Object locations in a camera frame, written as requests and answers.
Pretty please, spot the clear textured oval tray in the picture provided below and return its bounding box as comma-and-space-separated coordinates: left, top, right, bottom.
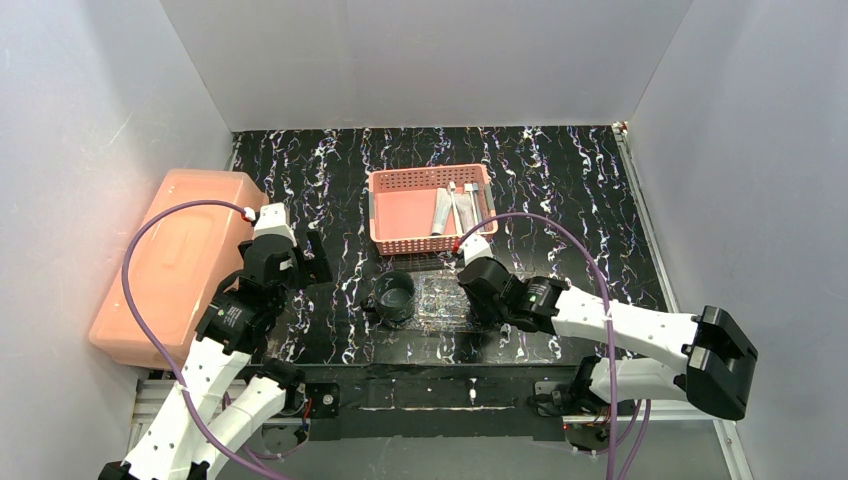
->
394, 270, 504, 333

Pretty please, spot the dark green mug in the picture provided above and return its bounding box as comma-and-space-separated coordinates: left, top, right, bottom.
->
360, 271, 416, 325

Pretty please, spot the white toothpaste tube blue cap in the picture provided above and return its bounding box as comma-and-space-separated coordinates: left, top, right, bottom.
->
430, 188, 453, 236

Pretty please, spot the pink perforated plastic basket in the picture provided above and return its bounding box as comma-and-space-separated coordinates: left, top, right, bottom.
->
367, 163, 496, 256

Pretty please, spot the clear textured acrylic holder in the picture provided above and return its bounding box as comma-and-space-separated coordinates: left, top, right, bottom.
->
412, 270, 470, 324

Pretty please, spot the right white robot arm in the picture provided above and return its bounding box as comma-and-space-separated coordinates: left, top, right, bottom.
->
458, 258, 759, 421

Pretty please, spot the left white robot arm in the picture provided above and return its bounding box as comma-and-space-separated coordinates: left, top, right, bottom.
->
99, 229, 333, 479

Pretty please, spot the grey toothbrush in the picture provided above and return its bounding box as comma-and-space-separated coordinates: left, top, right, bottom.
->
463, 182, 486, 224

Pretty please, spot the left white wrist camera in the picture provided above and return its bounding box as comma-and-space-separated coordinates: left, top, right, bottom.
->
244, 202, 298, 246

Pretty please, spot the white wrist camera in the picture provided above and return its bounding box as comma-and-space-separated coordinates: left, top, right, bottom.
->
244, 202, 298, 246
455, 234, 494, 264

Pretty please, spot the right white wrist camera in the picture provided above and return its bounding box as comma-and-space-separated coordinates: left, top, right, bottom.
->
455, 234, 494, 264

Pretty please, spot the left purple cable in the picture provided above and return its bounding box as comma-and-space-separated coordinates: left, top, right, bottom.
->
121, 200, 293, 480

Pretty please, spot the purple cable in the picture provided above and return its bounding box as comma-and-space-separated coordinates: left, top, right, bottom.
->
455, 211, 652, 480
121, 200, 293, 480

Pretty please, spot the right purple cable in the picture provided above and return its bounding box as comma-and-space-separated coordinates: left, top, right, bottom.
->
455, 211, 652, 480

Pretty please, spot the aluminium frame rail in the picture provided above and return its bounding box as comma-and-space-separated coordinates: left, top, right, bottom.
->
131, 380, 720, 424

